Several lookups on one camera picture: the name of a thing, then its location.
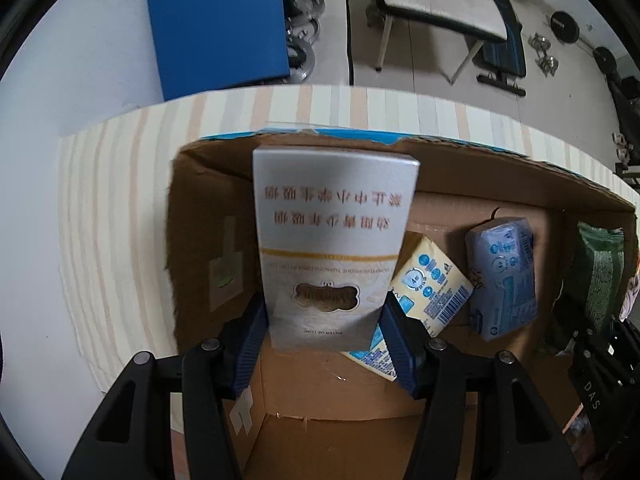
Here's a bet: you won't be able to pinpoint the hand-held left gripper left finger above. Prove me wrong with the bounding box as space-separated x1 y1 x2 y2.
60 294 269 480

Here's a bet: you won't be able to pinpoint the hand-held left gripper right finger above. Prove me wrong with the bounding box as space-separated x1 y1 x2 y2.
379 291 582 480

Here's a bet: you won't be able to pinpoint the brown cardboard box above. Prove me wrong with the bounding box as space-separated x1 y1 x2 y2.
167 127 640 480

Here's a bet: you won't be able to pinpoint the silver carton box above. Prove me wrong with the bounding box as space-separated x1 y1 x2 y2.
251 146 420 352

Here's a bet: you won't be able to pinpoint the green soft packet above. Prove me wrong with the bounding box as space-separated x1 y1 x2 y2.
564 221 627 322

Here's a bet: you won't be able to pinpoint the yellow tissue packet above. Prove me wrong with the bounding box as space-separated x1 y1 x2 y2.
341 231 475 383

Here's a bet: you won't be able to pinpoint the blue tissue packet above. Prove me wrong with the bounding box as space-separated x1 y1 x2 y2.
465 216 540 342

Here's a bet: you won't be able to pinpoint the striped tablecloth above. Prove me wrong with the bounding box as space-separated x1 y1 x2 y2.
56 85 623 392

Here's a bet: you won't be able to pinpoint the black and blue weight bench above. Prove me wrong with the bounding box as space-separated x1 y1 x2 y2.
472 0 529 99

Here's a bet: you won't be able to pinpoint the pile of metal weight plates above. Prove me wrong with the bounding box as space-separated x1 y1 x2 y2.
281 0 327 83

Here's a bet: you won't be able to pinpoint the blue board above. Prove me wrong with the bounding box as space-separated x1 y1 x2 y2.
144 0 292 102

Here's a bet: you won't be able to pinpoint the metal dumbbells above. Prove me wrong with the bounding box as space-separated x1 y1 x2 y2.
529 32 562 77

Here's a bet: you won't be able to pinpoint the white padded chair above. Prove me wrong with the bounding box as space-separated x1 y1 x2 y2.
366 0 509 86

